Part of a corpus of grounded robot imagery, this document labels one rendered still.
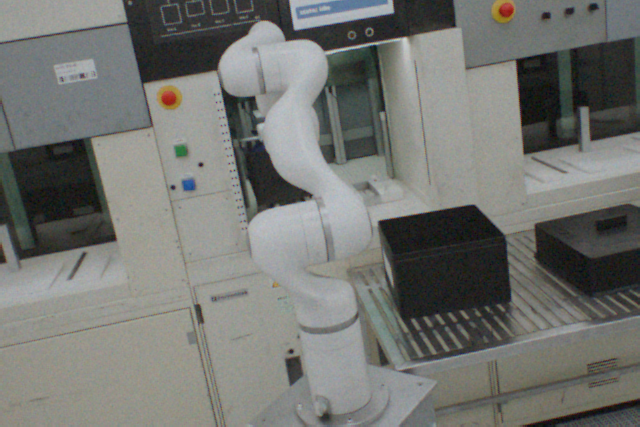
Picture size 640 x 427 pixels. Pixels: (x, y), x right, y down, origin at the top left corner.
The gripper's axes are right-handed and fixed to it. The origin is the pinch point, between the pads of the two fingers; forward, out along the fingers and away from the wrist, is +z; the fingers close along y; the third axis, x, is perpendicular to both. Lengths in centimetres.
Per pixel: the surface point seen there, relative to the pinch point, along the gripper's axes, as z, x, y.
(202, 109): -20.1, 11.2, -19.0
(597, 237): -60, -33, 72
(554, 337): -83, -43, 48
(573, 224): -49, -33, 72
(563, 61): 24, -1, 109
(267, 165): -1.6, -12.0, -3.8
